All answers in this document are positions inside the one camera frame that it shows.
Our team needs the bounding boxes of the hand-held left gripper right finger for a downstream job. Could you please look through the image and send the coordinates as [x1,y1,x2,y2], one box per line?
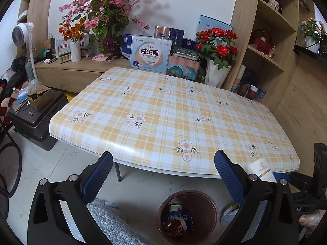
[214,149,300,245]

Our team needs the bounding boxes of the person's right hand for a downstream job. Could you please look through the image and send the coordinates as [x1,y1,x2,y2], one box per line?
[298,209,327,238]

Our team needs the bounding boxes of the silver box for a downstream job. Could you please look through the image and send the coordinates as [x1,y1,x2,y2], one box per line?
[155,26,170,41]

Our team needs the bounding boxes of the white flower pot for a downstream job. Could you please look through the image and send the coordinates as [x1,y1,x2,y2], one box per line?
[205,59,232,89]

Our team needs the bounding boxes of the shrink-wrapped pink bottle pack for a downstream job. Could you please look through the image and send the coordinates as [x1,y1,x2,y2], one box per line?
[167,56,200,81]

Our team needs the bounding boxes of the dark purple box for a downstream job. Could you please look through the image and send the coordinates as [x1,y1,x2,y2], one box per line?
[169,29,185,46]

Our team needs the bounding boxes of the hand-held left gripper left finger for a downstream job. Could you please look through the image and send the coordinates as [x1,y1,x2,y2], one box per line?
[27,151,114,245]

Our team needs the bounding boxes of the red drink can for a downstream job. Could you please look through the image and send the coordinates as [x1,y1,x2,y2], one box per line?
[162,221,189,238]

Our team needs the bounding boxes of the dark blue cardboard box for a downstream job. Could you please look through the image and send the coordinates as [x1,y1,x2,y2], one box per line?
[163,210,193,229]

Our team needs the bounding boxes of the orange flowers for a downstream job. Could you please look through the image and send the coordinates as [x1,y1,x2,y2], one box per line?
[58,18,86,42]

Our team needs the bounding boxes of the light blue tall box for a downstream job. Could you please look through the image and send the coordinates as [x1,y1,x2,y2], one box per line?
[196,15,233,40]

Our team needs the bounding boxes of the white fan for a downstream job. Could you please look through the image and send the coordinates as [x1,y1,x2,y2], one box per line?
[11,22,39,82]

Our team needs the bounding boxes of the purple flowers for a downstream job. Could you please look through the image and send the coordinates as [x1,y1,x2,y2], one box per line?
[102,37,122,55]

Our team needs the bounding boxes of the stack of pastel cups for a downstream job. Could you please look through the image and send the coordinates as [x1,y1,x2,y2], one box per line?
[231,64,246,94]

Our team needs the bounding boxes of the row of small brown bottles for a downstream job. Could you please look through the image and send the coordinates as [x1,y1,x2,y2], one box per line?
[59,51,71,65]

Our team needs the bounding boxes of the black chair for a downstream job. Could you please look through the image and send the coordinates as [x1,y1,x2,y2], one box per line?
[0,121,25,224]

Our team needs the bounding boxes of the pink rose plant in pot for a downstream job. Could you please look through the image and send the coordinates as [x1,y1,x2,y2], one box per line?
[298,17,327,55]

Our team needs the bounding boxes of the pale blue fuzzy slipper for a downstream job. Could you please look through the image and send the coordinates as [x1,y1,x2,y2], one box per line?
[219,203,241,227]
[86,198,135,245]

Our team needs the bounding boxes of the brown waste bin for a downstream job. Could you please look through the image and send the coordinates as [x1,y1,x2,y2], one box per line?
[157,190,221,245]

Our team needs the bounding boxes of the white and blue carton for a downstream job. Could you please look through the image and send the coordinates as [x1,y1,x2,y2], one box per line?
[129,36,172,72]

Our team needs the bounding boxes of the pink blossom arrangement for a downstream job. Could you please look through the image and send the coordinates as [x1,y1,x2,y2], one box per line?
[59,0,168,54]

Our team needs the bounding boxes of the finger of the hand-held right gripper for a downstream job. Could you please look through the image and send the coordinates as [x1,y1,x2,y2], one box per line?
[273,171,314,188]

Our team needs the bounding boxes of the pink cloth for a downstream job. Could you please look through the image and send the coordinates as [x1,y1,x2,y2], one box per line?
[91,53,116,62]

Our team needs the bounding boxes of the small blue box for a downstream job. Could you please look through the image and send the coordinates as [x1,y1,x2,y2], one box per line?
[255,87,267,102]

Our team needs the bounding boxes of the black suitcase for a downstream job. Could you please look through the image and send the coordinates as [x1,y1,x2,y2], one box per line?
[7,90,68,151]

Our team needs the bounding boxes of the low wooden cabinet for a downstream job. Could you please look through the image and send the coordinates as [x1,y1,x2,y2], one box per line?
[34,53,131,94]

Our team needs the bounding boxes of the white ribbed vase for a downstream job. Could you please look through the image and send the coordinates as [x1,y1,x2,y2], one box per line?
[71,41,82,63]

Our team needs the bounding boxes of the wooden shelf unit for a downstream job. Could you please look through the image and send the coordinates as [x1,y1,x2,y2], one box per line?
[225,0,302,113]

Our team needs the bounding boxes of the red rose bouquet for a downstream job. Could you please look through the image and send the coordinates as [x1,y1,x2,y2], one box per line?
[195,28,239,70]

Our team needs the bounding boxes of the pile of clothes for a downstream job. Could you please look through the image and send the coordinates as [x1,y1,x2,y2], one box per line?
[0,56,29,123]

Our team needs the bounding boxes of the white printed card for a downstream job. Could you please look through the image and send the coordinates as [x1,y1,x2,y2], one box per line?
[249,158,278,183]

